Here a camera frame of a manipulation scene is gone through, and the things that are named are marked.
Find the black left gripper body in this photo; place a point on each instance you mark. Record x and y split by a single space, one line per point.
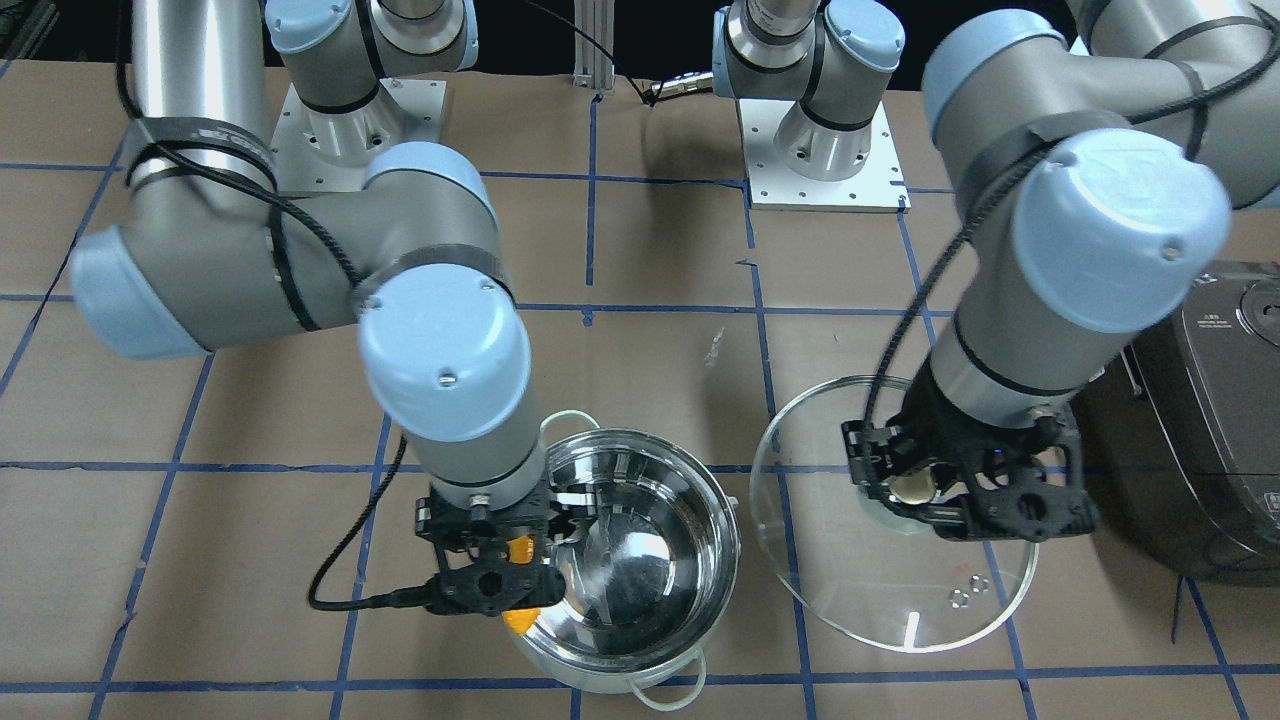
928 425

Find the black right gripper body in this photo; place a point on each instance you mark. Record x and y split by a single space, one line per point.
430 521

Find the clear glass pot lid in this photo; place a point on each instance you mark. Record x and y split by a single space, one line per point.
883 580

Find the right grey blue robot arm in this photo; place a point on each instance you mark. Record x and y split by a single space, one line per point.
215 257

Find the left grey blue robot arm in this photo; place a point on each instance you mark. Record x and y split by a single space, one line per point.
1092 189

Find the white steel cooking pot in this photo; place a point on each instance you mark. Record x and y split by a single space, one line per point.
650 560

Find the black rice cooker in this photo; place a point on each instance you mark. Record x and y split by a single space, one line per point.
1184 426

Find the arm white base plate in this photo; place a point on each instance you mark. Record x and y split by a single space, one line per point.
322 153
795 165

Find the aluminium profile post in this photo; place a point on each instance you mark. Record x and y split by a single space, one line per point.
593 67

